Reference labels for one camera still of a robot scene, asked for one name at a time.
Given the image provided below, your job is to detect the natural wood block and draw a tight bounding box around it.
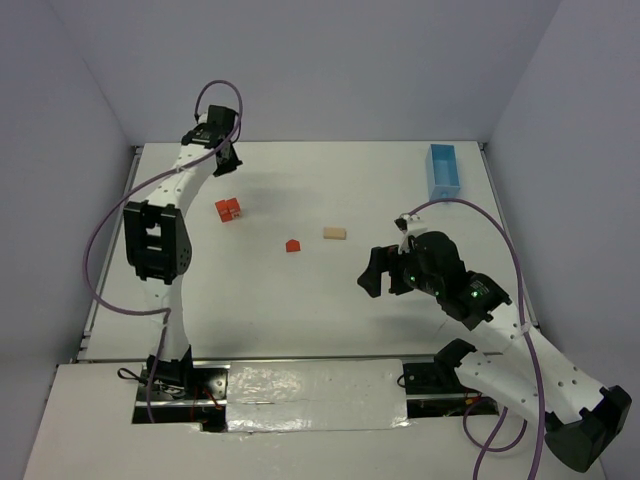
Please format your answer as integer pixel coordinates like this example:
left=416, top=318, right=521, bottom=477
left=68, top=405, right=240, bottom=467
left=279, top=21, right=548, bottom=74
left=323, top=227, right=347, bottom=240

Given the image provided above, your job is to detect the red cube block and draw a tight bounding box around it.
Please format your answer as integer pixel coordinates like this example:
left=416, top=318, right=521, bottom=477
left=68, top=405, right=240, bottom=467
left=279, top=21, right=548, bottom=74
left=215, top=200, right=233, bottom=223
left=226, top=198, right=241, bottom=214

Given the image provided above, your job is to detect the red house-shaped block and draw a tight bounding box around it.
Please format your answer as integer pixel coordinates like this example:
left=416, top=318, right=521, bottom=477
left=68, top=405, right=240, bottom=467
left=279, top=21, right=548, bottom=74
left=285, top=239, right=301, bottom=253

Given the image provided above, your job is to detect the blue plastic box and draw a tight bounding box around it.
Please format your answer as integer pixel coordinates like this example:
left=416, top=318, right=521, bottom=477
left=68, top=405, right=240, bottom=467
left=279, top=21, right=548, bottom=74
left=425, top=144, right=461, bottom=201

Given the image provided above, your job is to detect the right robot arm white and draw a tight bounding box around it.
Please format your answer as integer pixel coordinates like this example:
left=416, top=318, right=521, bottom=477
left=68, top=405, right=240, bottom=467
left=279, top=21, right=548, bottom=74
left=357, top=231, right=632, bottom=473

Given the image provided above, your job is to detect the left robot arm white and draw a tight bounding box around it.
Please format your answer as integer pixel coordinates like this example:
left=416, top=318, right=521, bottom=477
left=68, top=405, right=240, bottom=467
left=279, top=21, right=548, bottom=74
left=123, top=105, right=242, bottom=388

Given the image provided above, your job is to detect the silver foil tape sheet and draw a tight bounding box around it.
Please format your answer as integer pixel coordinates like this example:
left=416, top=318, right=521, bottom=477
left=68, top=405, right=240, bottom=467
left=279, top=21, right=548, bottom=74
left=226, top=359, right=409, bottom=433

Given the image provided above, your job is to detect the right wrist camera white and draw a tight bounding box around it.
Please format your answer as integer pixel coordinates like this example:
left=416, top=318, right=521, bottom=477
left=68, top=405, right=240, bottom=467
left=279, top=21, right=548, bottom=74
left=394, top=213, right=428, bottom=253

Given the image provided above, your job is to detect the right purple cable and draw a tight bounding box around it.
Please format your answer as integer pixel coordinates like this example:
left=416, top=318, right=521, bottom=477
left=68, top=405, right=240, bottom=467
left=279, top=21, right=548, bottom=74
left=409, top=198, right=545, bottom=480

